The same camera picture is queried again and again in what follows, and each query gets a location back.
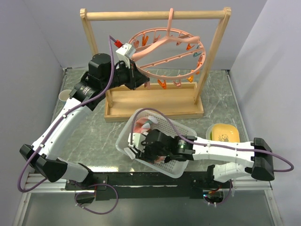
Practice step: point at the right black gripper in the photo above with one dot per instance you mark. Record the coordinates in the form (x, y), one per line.
(148, 158)

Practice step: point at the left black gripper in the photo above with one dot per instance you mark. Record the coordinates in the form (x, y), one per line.
(136, 78)

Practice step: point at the white plastic basket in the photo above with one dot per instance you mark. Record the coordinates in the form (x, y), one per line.
(173, 168)

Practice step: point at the pink round clip hanger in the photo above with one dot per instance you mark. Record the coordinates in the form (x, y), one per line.
(164, 46)

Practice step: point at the wooden hanger rack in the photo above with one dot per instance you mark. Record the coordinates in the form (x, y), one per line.
(176, 96)

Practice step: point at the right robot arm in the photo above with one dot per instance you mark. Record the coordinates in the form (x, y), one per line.
(240, 159)

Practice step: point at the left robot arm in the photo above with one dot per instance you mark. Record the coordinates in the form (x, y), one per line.
(43, 154)

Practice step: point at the pile of socks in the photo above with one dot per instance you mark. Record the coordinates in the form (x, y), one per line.
(143, 125)

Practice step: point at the yellow bowl on plate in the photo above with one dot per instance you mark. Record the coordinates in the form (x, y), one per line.
(223, 132)

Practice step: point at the light blue mug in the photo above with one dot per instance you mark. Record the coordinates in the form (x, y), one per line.
(64, 95)

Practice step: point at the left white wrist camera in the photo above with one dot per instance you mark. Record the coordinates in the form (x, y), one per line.
(125, 52)

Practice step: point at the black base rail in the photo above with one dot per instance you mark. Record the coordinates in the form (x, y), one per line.
(104, 192)

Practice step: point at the aluminium frame rail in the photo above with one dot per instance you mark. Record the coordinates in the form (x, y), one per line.
(251, 182)

